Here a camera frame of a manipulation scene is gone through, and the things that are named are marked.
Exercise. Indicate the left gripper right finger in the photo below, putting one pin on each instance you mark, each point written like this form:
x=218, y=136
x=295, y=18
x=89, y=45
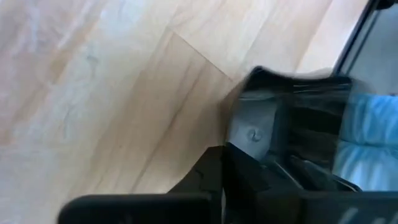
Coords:
x=264, y=202

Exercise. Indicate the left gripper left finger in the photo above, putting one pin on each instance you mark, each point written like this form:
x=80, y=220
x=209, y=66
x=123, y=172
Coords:
x=186, y=205

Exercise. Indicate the black flared square bowl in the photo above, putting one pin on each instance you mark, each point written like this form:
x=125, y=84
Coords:
x=311, y=124

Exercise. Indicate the blue floor item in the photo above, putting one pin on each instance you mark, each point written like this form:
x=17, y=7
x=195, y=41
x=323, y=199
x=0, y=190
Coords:
x=373, y=140

